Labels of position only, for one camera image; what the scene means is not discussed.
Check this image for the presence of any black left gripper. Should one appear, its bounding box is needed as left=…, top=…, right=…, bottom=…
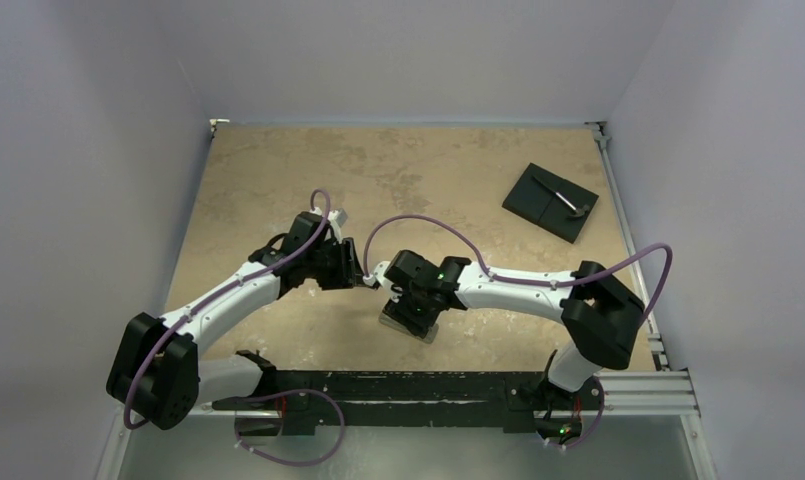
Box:
left=304, top=236, right=367, bottom=289

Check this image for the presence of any white remote control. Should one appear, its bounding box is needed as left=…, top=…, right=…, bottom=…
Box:
left=378, top=313, right=439, bottom=344

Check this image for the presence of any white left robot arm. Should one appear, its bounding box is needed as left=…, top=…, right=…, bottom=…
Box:
left=106, top=208, right=363, bottom=430

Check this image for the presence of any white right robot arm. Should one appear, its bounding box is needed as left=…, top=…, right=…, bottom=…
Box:
left=371, top=250, right=645, bottom=407

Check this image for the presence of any black flat tray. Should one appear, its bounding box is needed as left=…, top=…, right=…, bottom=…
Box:
left=502, top=163, right=599, bottom=244

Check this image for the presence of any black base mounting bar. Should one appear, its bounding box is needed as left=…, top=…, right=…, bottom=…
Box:
left=212, top=364, right=605, bottom=443

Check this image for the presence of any black metal tool on tray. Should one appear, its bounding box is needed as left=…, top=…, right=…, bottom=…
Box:
left=532, top=175, right=590, bottom=218

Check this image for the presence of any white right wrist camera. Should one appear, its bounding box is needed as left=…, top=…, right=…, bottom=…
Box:
left=363, top=261, right=393, bottom=290

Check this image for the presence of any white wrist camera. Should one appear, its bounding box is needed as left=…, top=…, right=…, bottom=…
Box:
left=327, top=208, right=348, bottom=243
left=363, top=261, right=393, bottom=290

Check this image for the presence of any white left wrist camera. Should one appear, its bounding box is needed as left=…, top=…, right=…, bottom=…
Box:
left=327, top=208, right=348, bottom=243

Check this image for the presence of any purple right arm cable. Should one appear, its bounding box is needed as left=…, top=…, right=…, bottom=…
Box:
left=362, top=214, right=674, bottom=327

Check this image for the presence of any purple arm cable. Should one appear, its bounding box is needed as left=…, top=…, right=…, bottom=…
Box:
left=122, top=189, right=333, bottom=432
left=362, top=214, right=674, bottom=327

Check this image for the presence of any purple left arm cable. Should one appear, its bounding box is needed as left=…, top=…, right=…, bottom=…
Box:
left=122, top=189, right=333, bottom=432

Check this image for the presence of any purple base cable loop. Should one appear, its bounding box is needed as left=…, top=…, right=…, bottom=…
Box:
left=233, top=389, right=347, bottom=469

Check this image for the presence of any aluminium frame rail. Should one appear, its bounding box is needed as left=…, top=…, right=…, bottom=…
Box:
left=585, top=122, right=671, bottom=371

